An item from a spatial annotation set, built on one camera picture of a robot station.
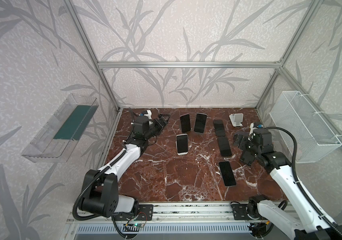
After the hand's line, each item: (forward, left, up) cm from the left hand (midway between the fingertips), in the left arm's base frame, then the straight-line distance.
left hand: (170, 115), depth 81 cm
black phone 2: (+8, -19, -16) cm, 26 cm away
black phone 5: (+11, -34, -27) cm, 45 cm away
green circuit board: (-48, +14, -25) cm, 56 cm away
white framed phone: (-8, -7, -16) cm, 19 cm away
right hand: (-9, -38, -4) cm, 40 cm away
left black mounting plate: (-43, +11, -24) cm, 50 cm away
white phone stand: (+17, -47, -23) cm, 55 cm away
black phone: (+8, -9, -17) cm, 21 cm away
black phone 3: (-23, -34, -25) cm, 48 cm away
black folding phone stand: (-15, -33, +2) cm, 37 cm away
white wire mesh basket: (-21, -60, +11) cm, 65 cm away
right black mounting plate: (-42, -36, -24) cm, 60 cm away
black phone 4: (-4, -36, -27) cm, 45 cm away
